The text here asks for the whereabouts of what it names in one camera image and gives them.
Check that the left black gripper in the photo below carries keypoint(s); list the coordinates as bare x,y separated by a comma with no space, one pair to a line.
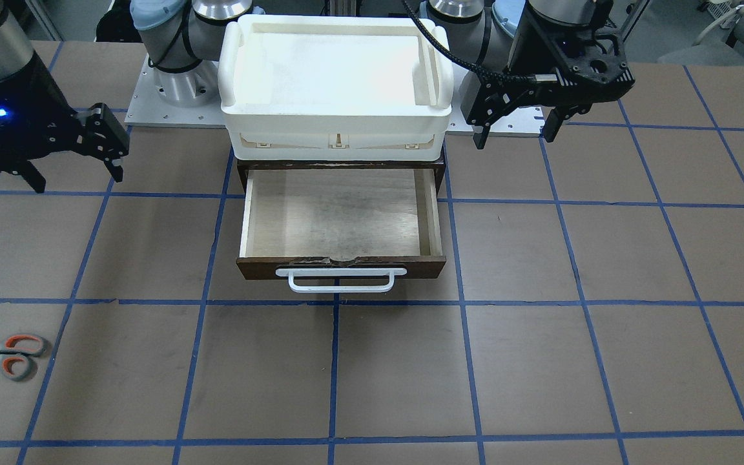
535,39

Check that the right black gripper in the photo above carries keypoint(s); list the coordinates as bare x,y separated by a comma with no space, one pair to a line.
44,106

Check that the grey orange scissors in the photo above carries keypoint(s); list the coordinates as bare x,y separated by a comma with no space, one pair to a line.
17,353

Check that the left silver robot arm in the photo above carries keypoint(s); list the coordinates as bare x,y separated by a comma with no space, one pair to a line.
466,26

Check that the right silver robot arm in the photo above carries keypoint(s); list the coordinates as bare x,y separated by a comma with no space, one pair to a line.
183,40

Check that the open wooden drawer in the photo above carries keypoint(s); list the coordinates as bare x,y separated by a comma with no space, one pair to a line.
341,219

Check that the white plastic tray box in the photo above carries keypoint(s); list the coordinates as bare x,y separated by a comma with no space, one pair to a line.
298,88

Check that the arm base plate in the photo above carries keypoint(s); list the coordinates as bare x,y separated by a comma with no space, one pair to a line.
165,103
521,122

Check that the white drawer handle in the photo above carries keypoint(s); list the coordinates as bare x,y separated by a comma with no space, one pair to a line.
297,277

